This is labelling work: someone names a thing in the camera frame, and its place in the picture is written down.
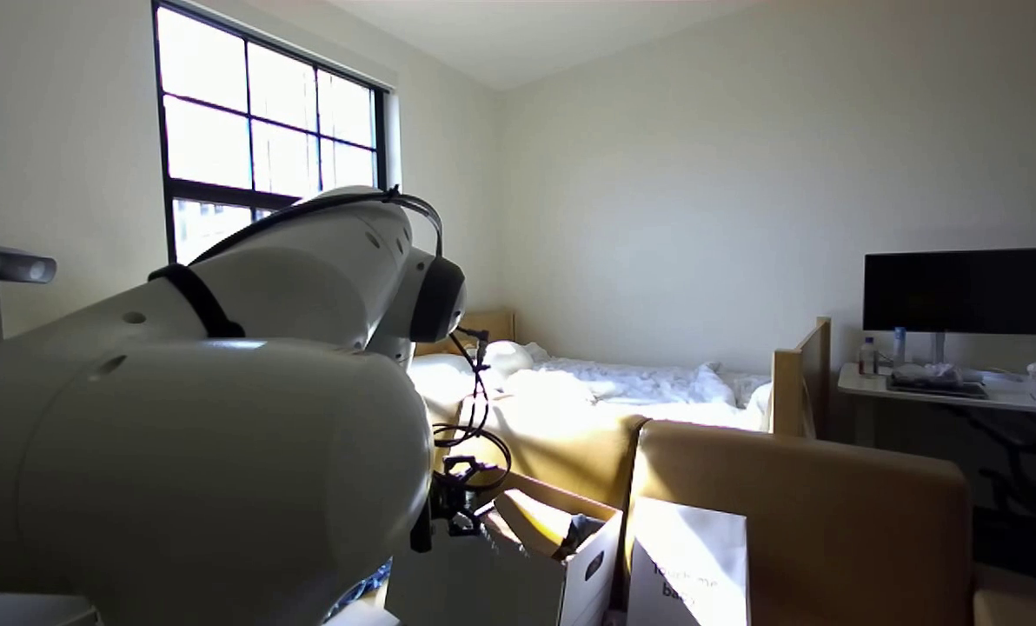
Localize wooden desk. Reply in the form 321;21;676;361
835;361;1036;462

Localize tan leather sofa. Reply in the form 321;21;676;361
425;395;975;626

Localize black framed window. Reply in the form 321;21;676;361
154;0;389;262

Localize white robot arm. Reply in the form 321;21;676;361
0;187;462;626

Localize white cardboard box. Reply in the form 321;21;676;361
389;471;622;626

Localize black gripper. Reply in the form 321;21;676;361
409;457;498;553

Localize black monitor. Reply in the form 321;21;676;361
861;247;1036;335

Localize black cable bundle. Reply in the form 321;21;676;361
146;184;516;491

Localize bed with white bedding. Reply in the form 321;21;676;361
409;309;830;471

